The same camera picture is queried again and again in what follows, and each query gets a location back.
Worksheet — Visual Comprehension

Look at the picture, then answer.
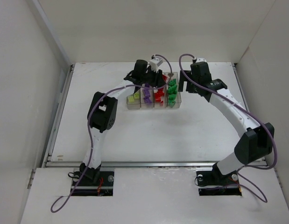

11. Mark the tall red lego brick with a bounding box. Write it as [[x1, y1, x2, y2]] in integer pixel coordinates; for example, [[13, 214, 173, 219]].
[[162, 74, 168, 81]]

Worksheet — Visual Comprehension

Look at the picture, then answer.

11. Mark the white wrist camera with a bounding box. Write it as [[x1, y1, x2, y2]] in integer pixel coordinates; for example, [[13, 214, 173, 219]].
[[192, 57, 207, 63], [149, 55, 163, 72]]

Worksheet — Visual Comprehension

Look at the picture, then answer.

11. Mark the purple lego block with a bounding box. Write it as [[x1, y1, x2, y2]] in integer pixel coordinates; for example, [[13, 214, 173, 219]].
[[143, 97, 153, 105]]

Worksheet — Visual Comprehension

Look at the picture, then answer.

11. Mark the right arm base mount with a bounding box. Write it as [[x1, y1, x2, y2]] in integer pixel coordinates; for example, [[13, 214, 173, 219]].
[[196, 170, 239, 187]]

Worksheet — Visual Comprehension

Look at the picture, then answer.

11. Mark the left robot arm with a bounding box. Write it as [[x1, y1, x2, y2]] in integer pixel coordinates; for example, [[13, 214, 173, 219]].
[[79, 55, 168, 183]]

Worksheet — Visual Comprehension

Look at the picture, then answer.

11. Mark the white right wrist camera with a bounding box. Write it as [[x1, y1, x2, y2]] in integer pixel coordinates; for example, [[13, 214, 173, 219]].
[[192, 57, 207, 63]]

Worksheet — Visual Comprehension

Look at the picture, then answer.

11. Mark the aluminium front rail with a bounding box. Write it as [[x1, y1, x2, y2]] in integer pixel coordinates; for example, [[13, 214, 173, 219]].
[[46, 161, 268, 168]]

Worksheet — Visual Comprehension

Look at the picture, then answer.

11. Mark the green lego stack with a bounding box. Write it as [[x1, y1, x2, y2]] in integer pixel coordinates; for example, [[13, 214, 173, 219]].
[[168, 79, 177, 89]]

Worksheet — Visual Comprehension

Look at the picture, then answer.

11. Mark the red lego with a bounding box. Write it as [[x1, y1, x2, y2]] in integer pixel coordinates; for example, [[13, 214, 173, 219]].
[[154, 89, 165, 104]]

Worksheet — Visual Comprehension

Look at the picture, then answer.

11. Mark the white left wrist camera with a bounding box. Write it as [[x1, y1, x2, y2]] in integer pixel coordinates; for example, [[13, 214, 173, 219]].
[[149, 55, 163, 72]]

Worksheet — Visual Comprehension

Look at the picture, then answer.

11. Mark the purple lego brick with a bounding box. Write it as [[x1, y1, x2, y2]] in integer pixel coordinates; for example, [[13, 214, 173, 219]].
[[142, 83, 150, 98]]

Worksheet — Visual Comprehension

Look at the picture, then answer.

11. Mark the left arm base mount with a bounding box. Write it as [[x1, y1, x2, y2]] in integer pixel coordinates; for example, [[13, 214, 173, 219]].
[[68, 171, 114, 188]]

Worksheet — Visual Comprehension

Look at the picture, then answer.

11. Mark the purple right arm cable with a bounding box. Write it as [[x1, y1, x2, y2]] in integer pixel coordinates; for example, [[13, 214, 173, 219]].
[[178, 53, 275, 203]]

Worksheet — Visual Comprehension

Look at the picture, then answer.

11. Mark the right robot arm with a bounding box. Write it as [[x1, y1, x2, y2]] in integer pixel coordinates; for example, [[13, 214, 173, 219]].
[[179, 62, 275, 178]]

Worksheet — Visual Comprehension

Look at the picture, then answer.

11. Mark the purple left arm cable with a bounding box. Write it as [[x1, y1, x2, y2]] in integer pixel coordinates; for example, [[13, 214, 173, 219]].
[[50, 54, 174, 214]]

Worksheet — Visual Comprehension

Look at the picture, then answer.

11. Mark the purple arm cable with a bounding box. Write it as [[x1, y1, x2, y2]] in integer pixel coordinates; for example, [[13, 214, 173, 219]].
[[50, 54, 174, 214], [178, 53, 275, 203]]

